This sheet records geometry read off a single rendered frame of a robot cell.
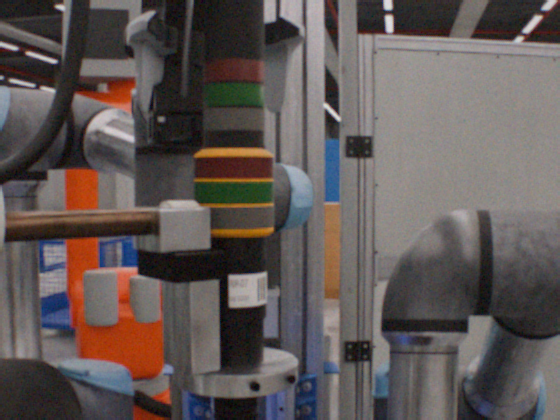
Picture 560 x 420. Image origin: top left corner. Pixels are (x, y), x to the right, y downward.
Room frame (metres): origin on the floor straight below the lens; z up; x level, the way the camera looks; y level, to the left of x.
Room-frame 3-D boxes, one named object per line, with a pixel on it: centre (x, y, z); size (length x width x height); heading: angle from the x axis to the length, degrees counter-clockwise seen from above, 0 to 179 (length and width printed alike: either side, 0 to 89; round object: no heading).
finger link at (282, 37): (0.49, 0.01, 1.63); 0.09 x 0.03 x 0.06; 36
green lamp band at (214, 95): (0.40, 0.03, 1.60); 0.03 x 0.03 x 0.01
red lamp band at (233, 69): (0.40, 0.03, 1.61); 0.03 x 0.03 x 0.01
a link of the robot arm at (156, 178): (0.74, 0.10, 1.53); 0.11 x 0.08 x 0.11; 136
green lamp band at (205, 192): (0.40, 0.03, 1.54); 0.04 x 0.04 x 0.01
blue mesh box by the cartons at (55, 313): (7.47, 2.01, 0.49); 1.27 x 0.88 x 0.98; 171
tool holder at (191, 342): (0.39, 0.03, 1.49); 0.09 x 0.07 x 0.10; 130
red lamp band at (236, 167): (0.40, 0.03, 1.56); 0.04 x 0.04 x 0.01
